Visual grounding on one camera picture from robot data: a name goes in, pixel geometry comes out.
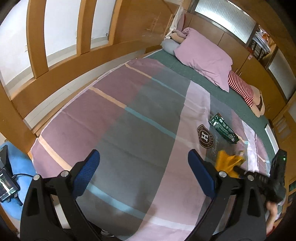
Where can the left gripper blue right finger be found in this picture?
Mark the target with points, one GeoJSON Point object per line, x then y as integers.
{"type": "Point", "coordinates": [198, 167]}

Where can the striped plush doll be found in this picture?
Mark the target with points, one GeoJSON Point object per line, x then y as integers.
{"type": "Point", "coordinates": [250, 94]}

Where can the green mattress cover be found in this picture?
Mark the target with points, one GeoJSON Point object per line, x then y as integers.
{"type": "Point", "coordinates": [231, 98]}

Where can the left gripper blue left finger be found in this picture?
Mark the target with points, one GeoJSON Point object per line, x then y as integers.
{"type": "Point", "coordinates": [86, 171]}

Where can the blue chair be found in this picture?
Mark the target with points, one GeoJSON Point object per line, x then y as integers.
{"type": "Point", "coordinates": [22, 172]}

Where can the pink pillow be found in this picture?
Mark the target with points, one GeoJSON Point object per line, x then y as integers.
{"type": "Point", "coordinates": [205, 57]}

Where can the yellow snack bag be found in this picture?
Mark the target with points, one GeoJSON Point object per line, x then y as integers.
{"type": "Point", "coordinates": [226, 163]}

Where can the person's right hand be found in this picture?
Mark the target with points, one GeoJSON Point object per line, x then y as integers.
{"type": "Point", "coordinates": [273, 211]}

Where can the grey small pillow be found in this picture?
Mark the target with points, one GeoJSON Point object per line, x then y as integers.
{"type": "Point", "coordinates": [169, 46]}

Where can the wooden bed frame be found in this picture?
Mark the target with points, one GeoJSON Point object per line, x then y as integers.
{"type": "Point", "coordinates": [135, 25]}

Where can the green snack packet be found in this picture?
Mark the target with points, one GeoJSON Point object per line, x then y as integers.
{"type": "Point", "coordinates": [223, 129]}

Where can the black phone on chair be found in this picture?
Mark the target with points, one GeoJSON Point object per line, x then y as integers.
{"type": "Point", "coordinates": [9, 187]}

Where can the white flat board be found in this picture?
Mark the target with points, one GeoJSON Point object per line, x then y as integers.
{"type": "Point", "coordinates": [272, 138]}

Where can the wooden wall cabinets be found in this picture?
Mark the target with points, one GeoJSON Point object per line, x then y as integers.
{"type": "Point", "coordinates": [259, 36]}

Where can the plaid pink grey quilt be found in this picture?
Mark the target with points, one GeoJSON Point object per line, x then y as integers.
{"type": "Point", "coordinates": [143, 118]}

